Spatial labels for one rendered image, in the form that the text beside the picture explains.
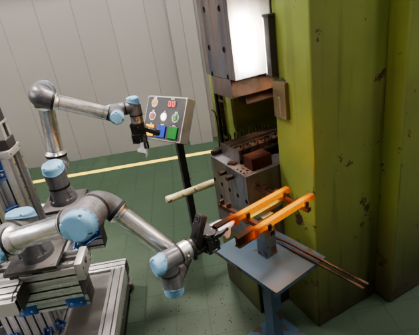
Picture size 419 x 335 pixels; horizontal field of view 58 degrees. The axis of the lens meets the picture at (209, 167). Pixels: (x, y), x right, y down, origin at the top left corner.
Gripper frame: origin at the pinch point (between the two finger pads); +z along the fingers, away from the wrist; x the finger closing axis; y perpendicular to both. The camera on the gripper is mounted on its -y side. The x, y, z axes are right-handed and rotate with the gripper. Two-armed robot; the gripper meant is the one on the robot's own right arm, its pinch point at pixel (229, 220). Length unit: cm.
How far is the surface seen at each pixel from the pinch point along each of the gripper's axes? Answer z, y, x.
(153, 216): 41, 94, -177
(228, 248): 7.6, 26.3, -15.3
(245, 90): 48, -35, -39
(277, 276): 10.1, 26.4, 13.6
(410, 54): 91, -46, 20
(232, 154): 41, -1, -47
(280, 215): 14.3, -0.8, 13.5
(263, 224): 5.6, -0.8, 13.0
